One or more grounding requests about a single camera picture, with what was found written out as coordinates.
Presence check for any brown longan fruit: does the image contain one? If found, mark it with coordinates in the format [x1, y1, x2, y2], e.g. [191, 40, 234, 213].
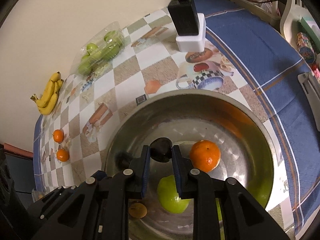
[129, 203, 148, 219]

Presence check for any large orange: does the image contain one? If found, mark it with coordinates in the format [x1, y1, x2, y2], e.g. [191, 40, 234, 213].
[189, 140, 221, 173]

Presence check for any green mango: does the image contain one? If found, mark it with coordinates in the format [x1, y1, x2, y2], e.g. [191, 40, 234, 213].
[215, 198, 225, 240]
[157, 175, 190, 214]

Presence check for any small orange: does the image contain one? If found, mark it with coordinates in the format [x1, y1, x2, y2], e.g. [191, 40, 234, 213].
[56, 148, 69, 162]
[53, 129, 64, 144]

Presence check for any dark cherry with stem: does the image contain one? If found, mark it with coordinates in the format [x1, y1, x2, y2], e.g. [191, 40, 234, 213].
[149, 137, 172, 163]

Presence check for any bag of small fruits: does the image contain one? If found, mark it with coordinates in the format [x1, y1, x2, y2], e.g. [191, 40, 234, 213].
[31, 189, 47, 203]

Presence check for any patterned checkered tablecloth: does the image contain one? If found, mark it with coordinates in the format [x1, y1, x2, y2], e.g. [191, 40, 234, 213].
[34, 9, 295, 238]

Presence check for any large steel bowl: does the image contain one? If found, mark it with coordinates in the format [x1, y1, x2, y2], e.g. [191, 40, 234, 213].
[105, 90, 286, 239]

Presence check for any yellow banana bunch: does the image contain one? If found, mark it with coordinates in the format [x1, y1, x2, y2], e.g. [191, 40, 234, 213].
[30, 72, 63, 115]

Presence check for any blue cloth table cover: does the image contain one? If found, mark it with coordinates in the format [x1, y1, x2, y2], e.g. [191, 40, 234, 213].
[32, 0, 320, 235]

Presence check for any grey phone stand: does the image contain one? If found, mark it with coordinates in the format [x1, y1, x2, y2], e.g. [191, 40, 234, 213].
[297, 72, 320, 131]

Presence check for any clear plastic fruit tray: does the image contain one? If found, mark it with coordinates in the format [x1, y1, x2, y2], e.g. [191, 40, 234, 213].
[70, 22, 125, 77]

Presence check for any white charger dock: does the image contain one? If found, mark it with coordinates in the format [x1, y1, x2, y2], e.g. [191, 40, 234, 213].
[176, 13, 206, 53]

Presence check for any white plastic chair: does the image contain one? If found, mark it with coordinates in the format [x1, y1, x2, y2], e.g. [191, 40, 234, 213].
[280, 0, 319, 54]

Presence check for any green book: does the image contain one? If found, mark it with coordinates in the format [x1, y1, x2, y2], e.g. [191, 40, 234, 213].
[300, 16, 319, 40]

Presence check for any black charger block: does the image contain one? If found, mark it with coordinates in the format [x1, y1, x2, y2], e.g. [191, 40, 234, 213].
[168, 0, 200, 36]

